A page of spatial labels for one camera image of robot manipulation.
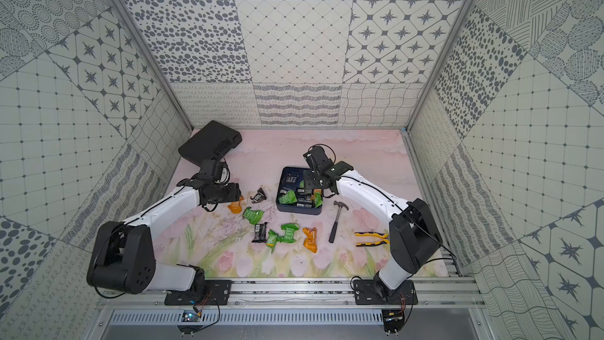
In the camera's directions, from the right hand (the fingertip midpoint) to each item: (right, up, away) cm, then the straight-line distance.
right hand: (314, 181), depth 87 cm
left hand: (-32, -4, +3) cm, 33 cm away
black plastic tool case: (-49, +15, +22) cm, 56 cm away
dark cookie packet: (-22, -8, +8) cm, 25 cm away
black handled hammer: (+11, -10, +6) cm, 16 cm away
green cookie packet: (-9, -17, 0) cm, 20 cm away
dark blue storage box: (-8, -7, +6) cm, 13 cm away
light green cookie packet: (-15, -21, -3) cm, 26 cm away
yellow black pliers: (+20, -20, -1) cm, 28 cm away
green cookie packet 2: (-24, -14, +4) cm, 28 cm away
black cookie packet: (-20, -19, -1) cm, 28 cm away
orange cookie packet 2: (-32, -11, +6) cm, 34 cm away
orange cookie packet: (-1, -21, -3) cm, 21 cm away
